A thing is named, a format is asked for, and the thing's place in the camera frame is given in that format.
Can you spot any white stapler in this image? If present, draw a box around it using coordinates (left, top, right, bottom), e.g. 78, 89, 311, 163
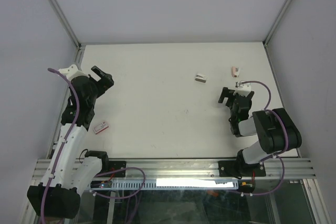
195, 73, 207, 83

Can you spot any red white staple box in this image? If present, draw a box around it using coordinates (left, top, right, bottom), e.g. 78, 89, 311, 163
93, 121, 109, 134

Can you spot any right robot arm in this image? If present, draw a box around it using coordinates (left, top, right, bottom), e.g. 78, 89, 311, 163
218, 87, 302, 179

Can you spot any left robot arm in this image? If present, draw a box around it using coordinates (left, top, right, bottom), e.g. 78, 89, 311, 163
27, 65, 114, 223

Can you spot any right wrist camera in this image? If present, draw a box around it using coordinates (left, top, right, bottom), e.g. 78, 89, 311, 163
234, 81, 251, 97

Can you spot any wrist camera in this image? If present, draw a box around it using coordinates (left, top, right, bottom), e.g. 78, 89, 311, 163
58, 64, 88, 81
234, 81, 251, 97

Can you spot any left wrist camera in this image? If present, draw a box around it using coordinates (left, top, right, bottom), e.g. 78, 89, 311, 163
58, 64, 88, 81

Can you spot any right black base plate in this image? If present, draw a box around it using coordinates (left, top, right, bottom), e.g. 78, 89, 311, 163
218, 160, 266, 179

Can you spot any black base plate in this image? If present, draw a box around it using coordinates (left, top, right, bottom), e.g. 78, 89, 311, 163
218, 160, 266, 179
105, 161, 127, 179

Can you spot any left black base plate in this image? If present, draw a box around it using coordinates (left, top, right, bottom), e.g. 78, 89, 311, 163
105, 161, 127, 179

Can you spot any aluminium mounting rail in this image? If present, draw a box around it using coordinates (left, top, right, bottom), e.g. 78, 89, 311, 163
30, 157, 316, 183

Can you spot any left aluminium frame post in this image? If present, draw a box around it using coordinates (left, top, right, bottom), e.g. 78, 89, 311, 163
33, 0, 81, 49

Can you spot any aluminium frame post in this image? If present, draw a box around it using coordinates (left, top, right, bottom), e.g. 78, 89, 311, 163
263, 0, 293, 47
33, 0, 81, 49

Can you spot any white slotted cable duct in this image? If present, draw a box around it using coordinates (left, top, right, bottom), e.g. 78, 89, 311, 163
89, 178, 238, 190

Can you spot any right aluminium frame post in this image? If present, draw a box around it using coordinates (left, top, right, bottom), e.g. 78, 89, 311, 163
263, 0, 293, 47

